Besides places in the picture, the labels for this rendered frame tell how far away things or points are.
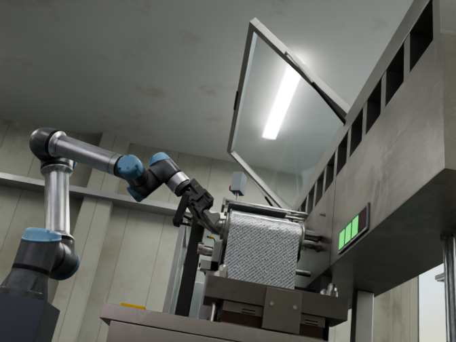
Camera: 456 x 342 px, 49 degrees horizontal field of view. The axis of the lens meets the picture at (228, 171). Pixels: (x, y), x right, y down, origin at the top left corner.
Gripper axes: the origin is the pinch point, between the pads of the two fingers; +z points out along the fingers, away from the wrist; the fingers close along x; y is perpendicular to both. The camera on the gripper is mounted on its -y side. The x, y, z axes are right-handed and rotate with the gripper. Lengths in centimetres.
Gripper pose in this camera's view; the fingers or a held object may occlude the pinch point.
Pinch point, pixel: (214, 232)
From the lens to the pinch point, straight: 174.3
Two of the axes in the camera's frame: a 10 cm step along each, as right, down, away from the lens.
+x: -0.8, 4.0, 9.1
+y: 7.5, -5.8, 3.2
